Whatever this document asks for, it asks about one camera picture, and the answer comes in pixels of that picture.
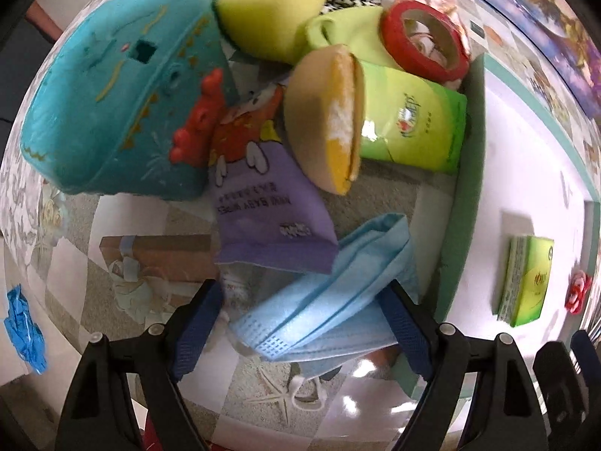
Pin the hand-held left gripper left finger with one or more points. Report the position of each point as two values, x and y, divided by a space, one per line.
199 333

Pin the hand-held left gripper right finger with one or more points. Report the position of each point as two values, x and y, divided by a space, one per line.
406 333

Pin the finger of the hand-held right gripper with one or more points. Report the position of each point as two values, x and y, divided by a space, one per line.
587 352
549 371

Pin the blue face mask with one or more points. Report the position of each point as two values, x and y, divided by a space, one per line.
328 300

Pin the teal and white box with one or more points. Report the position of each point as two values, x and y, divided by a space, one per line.
493 174

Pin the lime green cloth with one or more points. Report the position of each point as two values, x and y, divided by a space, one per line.
361 37

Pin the yellow and green sponge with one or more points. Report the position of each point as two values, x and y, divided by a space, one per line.
272 9

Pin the red fabric flower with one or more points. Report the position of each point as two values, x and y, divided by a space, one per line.
578 291

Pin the green tissue pack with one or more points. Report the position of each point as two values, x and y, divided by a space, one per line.
530 282
413 117

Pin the purple baby wipes pack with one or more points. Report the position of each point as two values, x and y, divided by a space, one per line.
263 206

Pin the checked printed tablecloth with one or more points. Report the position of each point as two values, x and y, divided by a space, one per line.
94 225

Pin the blue glove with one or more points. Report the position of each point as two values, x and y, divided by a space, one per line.
23 329

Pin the teal plush pouch red crab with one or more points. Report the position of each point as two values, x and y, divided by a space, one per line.
117 103

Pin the red tape roll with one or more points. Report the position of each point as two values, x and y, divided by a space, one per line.
390 33

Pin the floral wall poster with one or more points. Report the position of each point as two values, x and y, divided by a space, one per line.
540 9

